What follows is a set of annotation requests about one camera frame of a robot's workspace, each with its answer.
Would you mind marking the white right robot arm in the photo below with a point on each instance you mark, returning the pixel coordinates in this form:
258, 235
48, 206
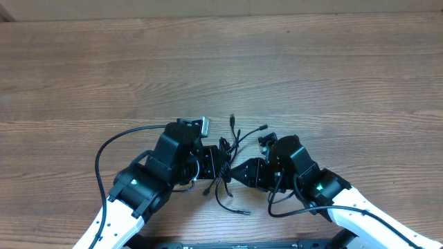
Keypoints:
287, 165

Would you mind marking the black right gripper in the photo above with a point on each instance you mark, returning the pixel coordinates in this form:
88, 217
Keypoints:
254, 173

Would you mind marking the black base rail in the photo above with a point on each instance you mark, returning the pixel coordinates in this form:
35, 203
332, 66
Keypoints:
139, 242

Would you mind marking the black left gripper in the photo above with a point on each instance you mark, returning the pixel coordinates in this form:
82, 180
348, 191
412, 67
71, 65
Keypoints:
210, 165

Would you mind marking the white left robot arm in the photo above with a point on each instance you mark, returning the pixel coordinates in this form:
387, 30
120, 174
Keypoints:
145, 186

